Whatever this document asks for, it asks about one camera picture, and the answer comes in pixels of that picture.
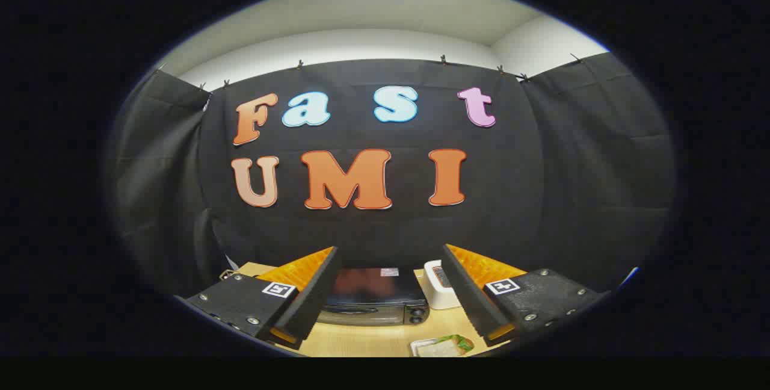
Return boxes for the black toaster oven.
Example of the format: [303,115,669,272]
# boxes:
[317,267,430,326]

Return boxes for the lettuce sandwich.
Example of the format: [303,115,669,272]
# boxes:
[434,334,475,356]

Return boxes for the white rectangular tray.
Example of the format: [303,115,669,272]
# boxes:
[410,338,476,358]

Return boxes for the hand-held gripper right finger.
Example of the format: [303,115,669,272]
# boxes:
[442,244,609,347]

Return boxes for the white pop-up toaster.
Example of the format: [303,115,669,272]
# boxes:
[423,259,463,311]

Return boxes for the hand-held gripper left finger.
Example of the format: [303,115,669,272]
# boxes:
[186,246,340,350]

